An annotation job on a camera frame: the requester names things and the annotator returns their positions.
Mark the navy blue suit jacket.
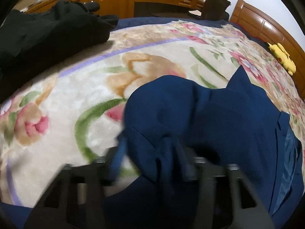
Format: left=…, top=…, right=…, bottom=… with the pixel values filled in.
left=106, top=67, right=304, bottom=228

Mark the black clothes pile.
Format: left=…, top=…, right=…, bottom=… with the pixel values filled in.
left=1, top=0, right=119, bottom=101

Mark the floral bed blanket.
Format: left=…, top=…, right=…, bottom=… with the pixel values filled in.
left=1, top=21, right=304, bottom=207

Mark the yellow Pikachu plush toy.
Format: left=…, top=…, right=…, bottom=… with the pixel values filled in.
left=265, top=42, right=296, bottom=76

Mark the wooden bed headboard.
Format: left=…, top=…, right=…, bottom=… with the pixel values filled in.
left=230, top=0, right=305, bottom=99

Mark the dark wooden chair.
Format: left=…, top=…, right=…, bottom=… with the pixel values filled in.
left=188, top=0, right=231, bottom=21

